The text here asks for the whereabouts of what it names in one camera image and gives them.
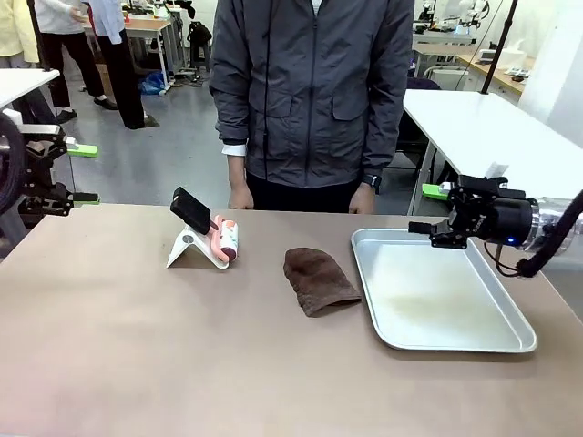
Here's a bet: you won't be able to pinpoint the wooden counter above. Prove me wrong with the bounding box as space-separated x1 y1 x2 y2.
455 52 525 99

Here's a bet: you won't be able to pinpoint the blue plastic bag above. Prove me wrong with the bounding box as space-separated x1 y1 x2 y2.
137 71 169 97

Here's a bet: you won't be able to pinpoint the white folding phone stand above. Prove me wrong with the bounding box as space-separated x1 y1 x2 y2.
165 225 231 270

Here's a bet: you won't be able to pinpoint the wooden top desk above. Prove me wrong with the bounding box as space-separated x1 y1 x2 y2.
122 16 177 90

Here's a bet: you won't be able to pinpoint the person in yellow shirt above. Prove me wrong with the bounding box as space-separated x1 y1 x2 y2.
0 0 41 70

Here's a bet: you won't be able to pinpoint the person in grey jacket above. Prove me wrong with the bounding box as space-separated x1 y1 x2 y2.
208 0 414 190

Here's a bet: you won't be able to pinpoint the black trousers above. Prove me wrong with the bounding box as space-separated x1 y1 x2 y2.
245 172 363 214

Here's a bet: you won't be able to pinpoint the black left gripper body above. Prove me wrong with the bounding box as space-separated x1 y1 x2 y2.
0 111 63 219

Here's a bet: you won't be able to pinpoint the black backpack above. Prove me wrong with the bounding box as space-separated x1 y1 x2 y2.
188 20 213 69

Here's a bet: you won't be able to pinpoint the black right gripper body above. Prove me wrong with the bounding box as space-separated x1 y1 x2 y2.
430 174 535 250

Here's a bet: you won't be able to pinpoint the person left hand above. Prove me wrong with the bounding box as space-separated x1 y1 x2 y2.
348 185 377 215

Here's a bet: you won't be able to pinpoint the black stand pole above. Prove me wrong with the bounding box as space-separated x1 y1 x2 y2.
480 0 520 96

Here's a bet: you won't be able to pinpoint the person left forearm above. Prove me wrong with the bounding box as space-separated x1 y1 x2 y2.
359 40 414 188

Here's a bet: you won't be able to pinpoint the small white side table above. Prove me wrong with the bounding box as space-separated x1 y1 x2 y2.
0 67 61 137

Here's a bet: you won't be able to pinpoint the person in white top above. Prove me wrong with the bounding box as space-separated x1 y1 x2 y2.
34 0 120 124

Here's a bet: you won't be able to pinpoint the black tripod pole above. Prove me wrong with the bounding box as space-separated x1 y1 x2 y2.
26 0 52 73

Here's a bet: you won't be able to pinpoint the person right forearm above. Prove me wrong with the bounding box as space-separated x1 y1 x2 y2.
208 40 251 183

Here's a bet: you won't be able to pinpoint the person right hand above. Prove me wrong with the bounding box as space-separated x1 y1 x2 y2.
227 180 255 211

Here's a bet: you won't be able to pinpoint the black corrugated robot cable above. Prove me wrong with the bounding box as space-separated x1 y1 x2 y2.
517 188 583 279

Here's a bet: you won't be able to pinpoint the black smartphone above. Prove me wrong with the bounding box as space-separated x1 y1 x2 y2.
169 186 213 236

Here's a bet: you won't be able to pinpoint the large white side table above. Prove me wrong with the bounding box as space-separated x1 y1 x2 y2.
403 88 583 216

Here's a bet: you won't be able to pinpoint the person in light blue shirt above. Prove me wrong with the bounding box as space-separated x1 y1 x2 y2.
86 0 159 131

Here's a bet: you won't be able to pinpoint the silver metal tray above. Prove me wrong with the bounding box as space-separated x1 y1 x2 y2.
350 227 538 354

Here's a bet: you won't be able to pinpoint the white tissue box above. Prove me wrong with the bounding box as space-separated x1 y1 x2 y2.
500 39 537 69

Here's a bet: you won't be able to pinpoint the brown cloth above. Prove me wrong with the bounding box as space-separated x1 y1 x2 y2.
283 247 363 319

